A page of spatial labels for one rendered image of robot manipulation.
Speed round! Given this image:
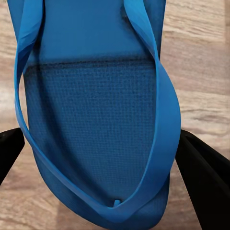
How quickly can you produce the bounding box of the sandal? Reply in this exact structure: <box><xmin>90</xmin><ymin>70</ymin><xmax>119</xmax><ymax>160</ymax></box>
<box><xmin>7</xmin><ymin>0</ymin><xmax>181</xmax><ymax>230</ymax></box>

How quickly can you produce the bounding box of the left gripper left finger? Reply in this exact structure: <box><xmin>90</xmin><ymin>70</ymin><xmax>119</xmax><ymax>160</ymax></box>
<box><xmin>0</xmin><ymin>127</ymin><xmax>25</xmax><ymax>184</ymax></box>

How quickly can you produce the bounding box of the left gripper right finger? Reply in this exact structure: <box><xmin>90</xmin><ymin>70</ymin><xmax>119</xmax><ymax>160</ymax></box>
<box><xmin>175</xmin><ymin>129</ymin><xmax>230</xmax><ymax>230</ymax></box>

